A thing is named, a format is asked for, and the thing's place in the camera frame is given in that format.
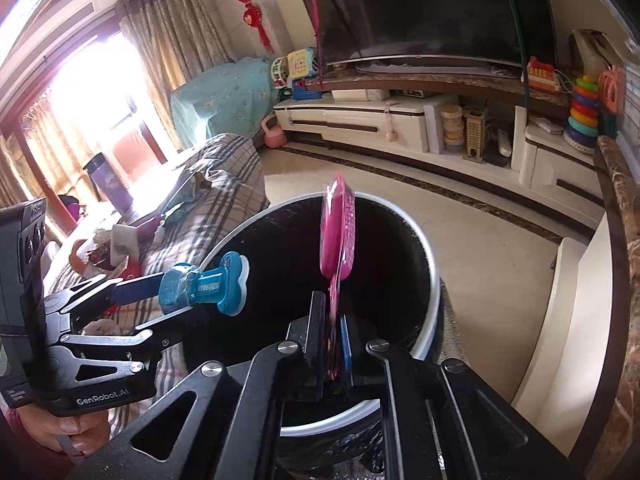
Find white cushion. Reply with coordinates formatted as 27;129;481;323
42;240;64;282

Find small wooden house model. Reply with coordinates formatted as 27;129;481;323
462;110;489;164

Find blue toy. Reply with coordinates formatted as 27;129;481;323
291;80;319;102

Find beige paper bag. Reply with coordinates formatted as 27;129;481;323
570;29;626;82

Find white tissue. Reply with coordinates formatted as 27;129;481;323
111;223;140;266

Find rainbow stacking ring toy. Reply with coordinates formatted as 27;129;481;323
564;75;601;150

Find person's left hand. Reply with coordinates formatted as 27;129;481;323
15;407;112;458

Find white flat box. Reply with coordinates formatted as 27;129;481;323
331;87;391;102

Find teal floral furniture cover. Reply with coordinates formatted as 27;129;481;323
170;55;281;149

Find black television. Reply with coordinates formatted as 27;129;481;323
290;0;559;74

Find yellow toy telephone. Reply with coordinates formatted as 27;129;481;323
287;47;317;81

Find beige patterned curtain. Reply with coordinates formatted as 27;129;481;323
116;0;276;151
0;130;68;221

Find white television cabinet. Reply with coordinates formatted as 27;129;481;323
272;65;608;231

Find blue snack wrapper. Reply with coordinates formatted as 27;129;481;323
159;251;251;317

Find pink plastic toy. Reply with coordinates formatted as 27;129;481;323
597;67;627;137

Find white bin with black bag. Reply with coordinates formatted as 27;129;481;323
182;191;443;480

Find pink snack wrapper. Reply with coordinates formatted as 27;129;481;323
319;172;359;382

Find pink hanging pompom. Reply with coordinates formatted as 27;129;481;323
384;102;399;144

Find green hula hoop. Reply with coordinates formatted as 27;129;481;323
494;0;531;111

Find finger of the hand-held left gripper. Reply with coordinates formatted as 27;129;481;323
44;274;166;328
47;306;197;368

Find purple water bottle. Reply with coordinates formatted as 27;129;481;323
82;152;136;212

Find pink kettlebell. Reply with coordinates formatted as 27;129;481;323
261;114;286;149

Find plaid blanket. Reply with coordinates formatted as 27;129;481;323
45;132;273;411

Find white and green toy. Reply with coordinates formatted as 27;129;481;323
271;57;292;89

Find stacked yellow containers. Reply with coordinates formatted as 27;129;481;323
440;104;465;154

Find magenta cloth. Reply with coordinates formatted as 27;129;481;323
57;195;84;222

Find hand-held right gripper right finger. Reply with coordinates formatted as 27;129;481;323
340;315;586;480

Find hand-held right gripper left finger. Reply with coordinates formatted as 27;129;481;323
65;290;331;480

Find pink hula hoop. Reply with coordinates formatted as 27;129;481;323
306;0;327;92

